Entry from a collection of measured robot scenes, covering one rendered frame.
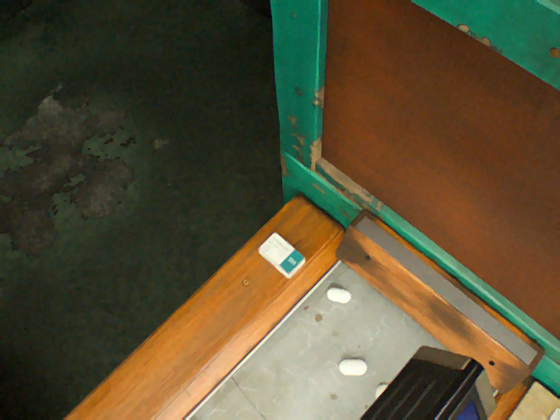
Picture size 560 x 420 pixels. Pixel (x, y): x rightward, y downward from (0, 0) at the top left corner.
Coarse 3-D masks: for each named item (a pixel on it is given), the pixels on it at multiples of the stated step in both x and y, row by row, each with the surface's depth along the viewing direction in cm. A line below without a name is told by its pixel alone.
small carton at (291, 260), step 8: (272, 240) 78; (280, 240) 78; (264, 248) 78; (272, 248) 78; (280, 248) 78; (288, 248) 78; (264, 256) 79; (272, 256) 77; (280, 256) 77; (288, 256) 77; (296, 256) 77; (272, 264) 79; (280, 264) 76; (288, 264) 76; (296, 264) 76; (288, 272) 76
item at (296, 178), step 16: (288, 160) 80; (288, 176) 84; (304, 176) 79; (288, 192) 89; (304, 192) 84; (320, 192) 79; (336, 192) 76; (336, 208) 79; (352, 208) 75; (544, 368) 66; (544, 384) 69
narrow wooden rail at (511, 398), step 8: (528, 376) 70; (520, 384) 69; (528, 384) 69; (512, 392) 69; (520, 392) 69; (496, 400) 69; (504, 400) 68; (512, 400) 68; (496, 408) 68; (504, 408) 68; (512, 408) 68; (496, 416) 67; (504, 416) 67
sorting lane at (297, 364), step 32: (320, 288) 79; (352, 288) 79; (288, 320) 77; (320, 320) 77; (352, 320) 77; (384, 320) 77; (256, 352) 75; (288, 352) 75; (320, 352) 75; (352, 352) 75; (384, 352) 75; (224, 384) 73; (256, 384) 73; (288, 384) 73; (320, 384) 73; (352, 384) 73; (192, 416) 71; (224, 416) 71; (256, 416) 71; (288, 416) 71; (320, 416) 71; (352, 416) 71
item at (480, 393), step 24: (432, 360) 41; (456, 360) 39; (408, 384) 41; (432, 384) 38; (456, 384) 37; (480, 384) 38; (384, 408) 40; (408, 408) 38; (432, 408) 36; (456, 408) 36; (480, 408) 39
